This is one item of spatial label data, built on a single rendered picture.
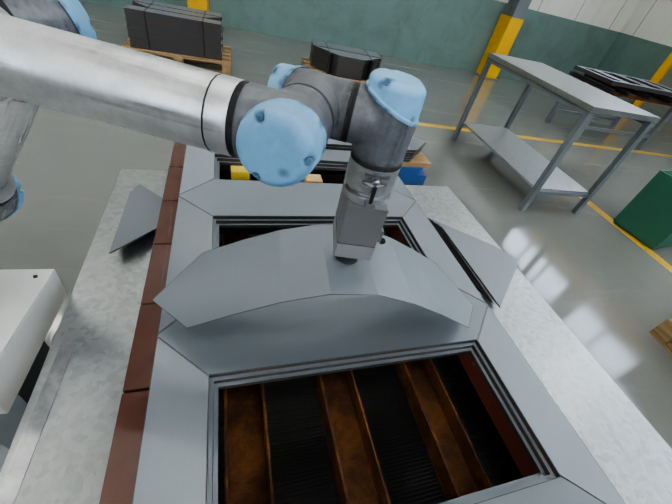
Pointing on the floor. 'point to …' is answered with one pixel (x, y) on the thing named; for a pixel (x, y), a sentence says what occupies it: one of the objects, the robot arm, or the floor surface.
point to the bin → (650, 213)
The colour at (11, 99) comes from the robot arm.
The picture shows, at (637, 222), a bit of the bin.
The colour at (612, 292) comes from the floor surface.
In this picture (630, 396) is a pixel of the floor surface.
